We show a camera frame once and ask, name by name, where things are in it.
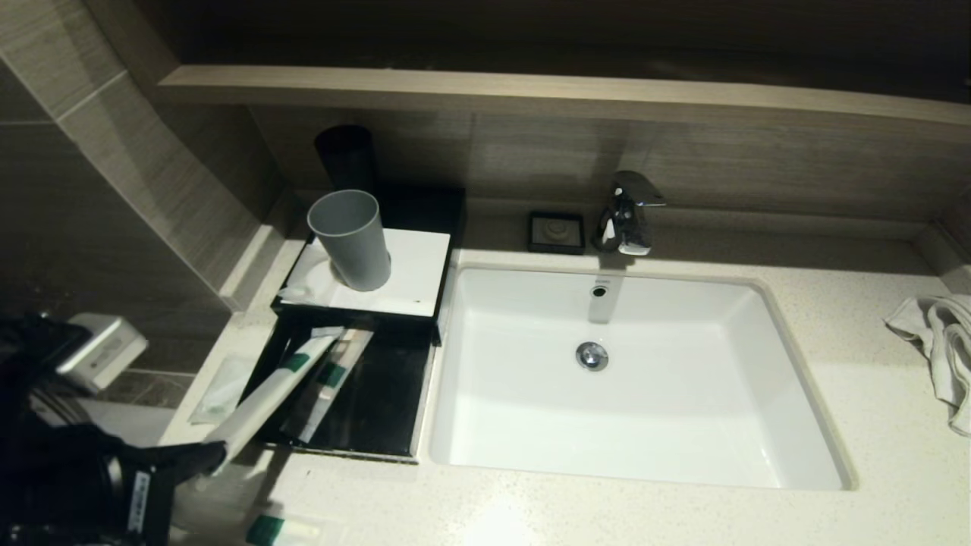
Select white rectangular sink basin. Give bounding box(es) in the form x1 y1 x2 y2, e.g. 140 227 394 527
429 263 858 491

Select chrome faucet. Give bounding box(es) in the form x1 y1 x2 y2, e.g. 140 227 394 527
593 171 667 257

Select black plastic cup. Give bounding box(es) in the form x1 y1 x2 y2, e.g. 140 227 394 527
314 125 380 194

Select white rectangular mat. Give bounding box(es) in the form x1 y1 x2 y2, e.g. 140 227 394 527
279 227 452 319

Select small clear plastic packet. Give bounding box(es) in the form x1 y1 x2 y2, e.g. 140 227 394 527
190 355 256 425

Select black amenity box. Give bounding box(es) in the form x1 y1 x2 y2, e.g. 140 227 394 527
272 186 468 346

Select black square soap dish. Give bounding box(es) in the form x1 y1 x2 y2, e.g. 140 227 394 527
528 212 586 256

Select light wooden wall shelf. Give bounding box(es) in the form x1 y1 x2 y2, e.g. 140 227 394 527
158 65 971 131

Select long packet with green label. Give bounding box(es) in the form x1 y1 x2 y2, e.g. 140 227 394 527
244 512 324 546
202 327 347 475

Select grey plastic cup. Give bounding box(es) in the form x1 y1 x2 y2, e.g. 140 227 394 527
306 190 393 293

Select small white pouch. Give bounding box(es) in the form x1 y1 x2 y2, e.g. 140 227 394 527
278 258 336 305

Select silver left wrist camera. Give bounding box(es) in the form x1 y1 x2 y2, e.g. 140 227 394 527
56 312 149 396

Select white crumpled towel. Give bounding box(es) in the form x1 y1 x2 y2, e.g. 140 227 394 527
884 294 971 438

